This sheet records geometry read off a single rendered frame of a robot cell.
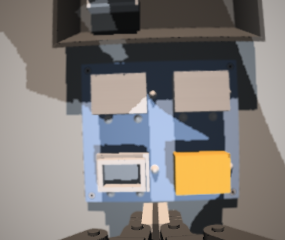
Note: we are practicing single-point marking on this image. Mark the orange rectangular block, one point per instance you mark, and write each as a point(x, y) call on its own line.
point(201, 172)

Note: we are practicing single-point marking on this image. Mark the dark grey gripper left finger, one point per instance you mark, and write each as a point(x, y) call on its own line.
point(141, 224)

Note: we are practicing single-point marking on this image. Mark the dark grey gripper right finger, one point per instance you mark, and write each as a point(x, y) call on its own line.
point(168, 227)

